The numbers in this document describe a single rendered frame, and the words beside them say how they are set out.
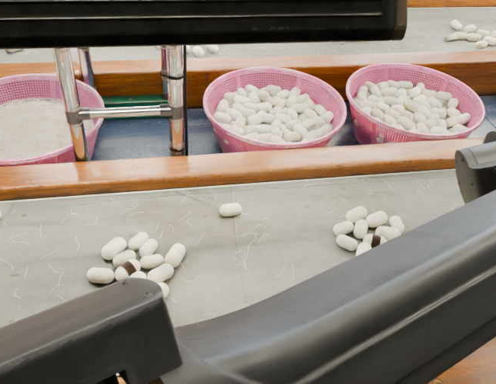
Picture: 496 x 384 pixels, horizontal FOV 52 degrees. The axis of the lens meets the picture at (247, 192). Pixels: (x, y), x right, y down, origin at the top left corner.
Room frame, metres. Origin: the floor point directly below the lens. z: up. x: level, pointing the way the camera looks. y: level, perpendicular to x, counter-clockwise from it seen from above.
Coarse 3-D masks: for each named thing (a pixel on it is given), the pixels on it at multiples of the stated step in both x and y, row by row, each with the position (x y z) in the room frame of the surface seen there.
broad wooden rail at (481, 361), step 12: (480, 348) 0.33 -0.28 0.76; (492, 348) 0.34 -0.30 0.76; (468, 360) 0.32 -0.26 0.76; (480, 360) 0.32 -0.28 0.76; (492, 360) 0.32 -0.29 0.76; (444, 372) 0.30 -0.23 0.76; (456, 372) 0.30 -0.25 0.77; (468, 372) 0.30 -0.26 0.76; (480, 372) 0.30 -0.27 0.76; (492, 372) 0.30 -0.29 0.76
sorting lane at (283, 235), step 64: (128, 192) 0.57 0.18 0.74; (192, 192) 0.58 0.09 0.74; (256, 192) 0.60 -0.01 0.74; (320, 192) 0.61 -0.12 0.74; (384, 192) 0.62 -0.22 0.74; (448, 192) 0.64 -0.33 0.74; (0, 256) 0.43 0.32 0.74; (64, 256) 0.44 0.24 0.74; (192, 256) 0.45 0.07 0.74; (256, 256) 0.46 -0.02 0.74; (320, 256) 0.48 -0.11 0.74; (0, 320) 0.33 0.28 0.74; (192, 320) 0.35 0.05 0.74
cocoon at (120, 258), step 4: (124, 252) 0.44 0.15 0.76; (128, 252) 0.44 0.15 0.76; (132, 252) 0.44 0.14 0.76; (116, 256) 0.43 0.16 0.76; (120, 256) 0.43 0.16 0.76; (124, 256) 0.43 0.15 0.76; (128, 256) 0.43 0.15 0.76; (132, 256) 0.43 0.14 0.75; (116, 260) 0.42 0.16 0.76; (120, 260) 0.42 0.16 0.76; (124, 260) 0.43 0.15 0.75; (128, 260) 0.43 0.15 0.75; (116, 264) 0.42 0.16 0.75; (120, 264) 0.42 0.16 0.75
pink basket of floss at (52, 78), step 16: (0, 80) 0.81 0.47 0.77; (16, 80) 0.83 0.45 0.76; (32, 80) 0.83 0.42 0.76; (48, 80) 0.84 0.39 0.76; (16, 96) 0.81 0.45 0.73; (32, 96) 0.82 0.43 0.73; (48, 96) 0.83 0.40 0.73; (80, 96) 0.82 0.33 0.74; (96, 96) 0.79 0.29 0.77; (96, 128) 0.69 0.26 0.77; (0, 160) 0.58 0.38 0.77; (16, 160) 0.59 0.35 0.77; (32, 160) 0.59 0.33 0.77; (48, 160) 0.61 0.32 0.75; (64, 160) 0.63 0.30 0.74
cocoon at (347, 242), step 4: (340, 236) 0.50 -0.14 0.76; (344, 236) 0.50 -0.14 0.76; (348, 236) 0.50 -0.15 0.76; (336, 240) 0.50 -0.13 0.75; (340, 240) 0.50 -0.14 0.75; (344, 240) 0.49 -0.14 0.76; (348, 240) 0.49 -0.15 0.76; (352, 240) 0.49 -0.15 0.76; (340, 244) 0.49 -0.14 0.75; (344, 244) 0.49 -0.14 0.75; (348, 244) 0.49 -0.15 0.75; (352, 244) 0.49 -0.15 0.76; (356, 244) 0.49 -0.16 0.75; (348, 248) 0.49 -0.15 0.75; (352, 248) 0.49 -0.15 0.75; (356, 248) 0.49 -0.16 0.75
